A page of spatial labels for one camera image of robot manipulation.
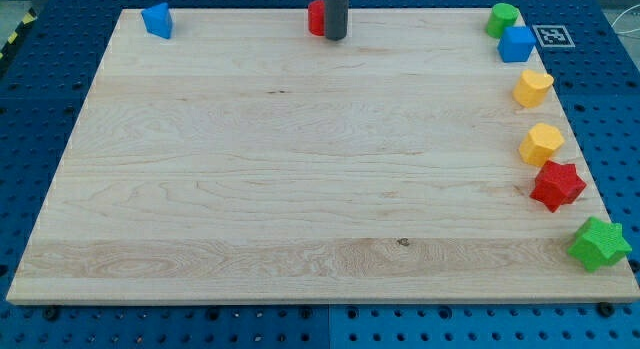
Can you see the blue cube block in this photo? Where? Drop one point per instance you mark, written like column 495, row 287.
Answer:
column 516, row 44

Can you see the light wooden board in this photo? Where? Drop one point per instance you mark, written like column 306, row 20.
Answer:
column 246, row 161

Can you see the red cylinder block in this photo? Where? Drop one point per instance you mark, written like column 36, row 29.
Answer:
column 315, row 17

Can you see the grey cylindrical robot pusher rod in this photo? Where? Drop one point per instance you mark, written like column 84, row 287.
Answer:
column 336, row 19

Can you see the blue triangular prism block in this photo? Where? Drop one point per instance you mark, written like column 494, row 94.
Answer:
column 157, row 20

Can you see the yellow hexagon block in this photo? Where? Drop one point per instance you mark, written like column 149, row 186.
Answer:
column 541, row 142

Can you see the yellow heart block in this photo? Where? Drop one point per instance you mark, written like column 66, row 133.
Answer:
column 532, row 87

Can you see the red star block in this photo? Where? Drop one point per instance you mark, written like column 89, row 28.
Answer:
column 557, row 184

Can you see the green cylinder block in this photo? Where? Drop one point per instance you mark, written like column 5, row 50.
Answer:
column 502, row 15

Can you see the black white fiducial marker tag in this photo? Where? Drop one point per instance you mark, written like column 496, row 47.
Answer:
column 553, row 36

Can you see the green star block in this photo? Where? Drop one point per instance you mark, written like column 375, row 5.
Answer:
column 598, row 243

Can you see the yellow black hazard tape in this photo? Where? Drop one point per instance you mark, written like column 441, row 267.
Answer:
column 10, row 46

